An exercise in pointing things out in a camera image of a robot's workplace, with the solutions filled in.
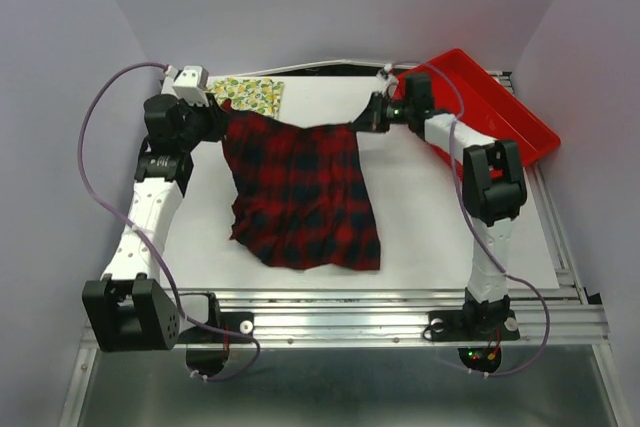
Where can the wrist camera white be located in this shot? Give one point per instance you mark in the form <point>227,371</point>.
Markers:
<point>389,81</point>
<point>190,85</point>

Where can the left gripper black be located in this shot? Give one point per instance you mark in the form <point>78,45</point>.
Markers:
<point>214,113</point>

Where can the lemon print skirt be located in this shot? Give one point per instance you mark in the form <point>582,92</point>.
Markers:
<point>261,95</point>

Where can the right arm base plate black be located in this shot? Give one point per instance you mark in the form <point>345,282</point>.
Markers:
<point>455,326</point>

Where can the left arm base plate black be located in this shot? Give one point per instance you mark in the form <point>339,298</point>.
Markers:
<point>229,330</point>

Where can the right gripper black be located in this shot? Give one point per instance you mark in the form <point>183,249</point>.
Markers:
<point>371,118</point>

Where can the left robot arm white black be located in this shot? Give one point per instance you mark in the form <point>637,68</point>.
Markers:
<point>127,307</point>

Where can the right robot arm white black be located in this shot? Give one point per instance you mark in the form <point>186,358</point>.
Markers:
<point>491,189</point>

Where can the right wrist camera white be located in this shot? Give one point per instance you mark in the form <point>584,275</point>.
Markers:
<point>389,81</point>

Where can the red black plaid skirt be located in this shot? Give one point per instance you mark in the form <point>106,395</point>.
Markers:
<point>301,201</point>

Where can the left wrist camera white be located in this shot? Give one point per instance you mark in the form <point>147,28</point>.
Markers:
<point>190,85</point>

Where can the red plastic tray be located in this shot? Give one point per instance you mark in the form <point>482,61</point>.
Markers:
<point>461,85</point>

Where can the aluminium frame rails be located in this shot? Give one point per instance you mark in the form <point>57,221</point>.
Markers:
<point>341,348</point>

